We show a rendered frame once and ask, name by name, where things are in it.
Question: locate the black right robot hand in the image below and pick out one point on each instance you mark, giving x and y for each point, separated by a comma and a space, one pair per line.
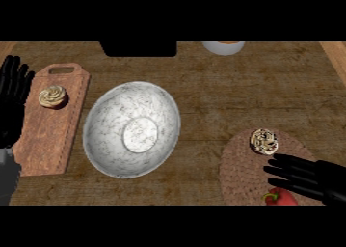
316, 180

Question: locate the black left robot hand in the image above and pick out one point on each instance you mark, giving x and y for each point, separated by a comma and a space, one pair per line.
5, 106

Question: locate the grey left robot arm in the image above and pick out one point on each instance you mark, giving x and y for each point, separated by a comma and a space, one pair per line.
3, 173

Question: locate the red bell pepper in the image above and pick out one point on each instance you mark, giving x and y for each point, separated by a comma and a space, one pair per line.
281, 197

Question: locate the brown woven placemat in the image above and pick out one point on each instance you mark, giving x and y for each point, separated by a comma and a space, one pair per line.
246, 170

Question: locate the white marble bowl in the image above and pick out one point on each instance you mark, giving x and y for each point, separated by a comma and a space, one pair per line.
132, 129

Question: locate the cream frosted cupcake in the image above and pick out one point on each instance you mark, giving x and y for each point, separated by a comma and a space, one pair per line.
52, 96

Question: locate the wooden cutting board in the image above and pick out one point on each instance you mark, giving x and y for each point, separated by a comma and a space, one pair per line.
46, 128

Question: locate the chocolate chip cupcake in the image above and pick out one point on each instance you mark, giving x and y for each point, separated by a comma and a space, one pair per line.
263, 141

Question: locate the black appliance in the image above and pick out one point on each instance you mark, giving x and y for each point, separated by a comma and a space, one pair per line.
138, 49

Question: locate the white cup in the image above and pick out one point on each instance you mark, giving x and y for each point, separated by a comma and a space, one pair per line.
222, 47

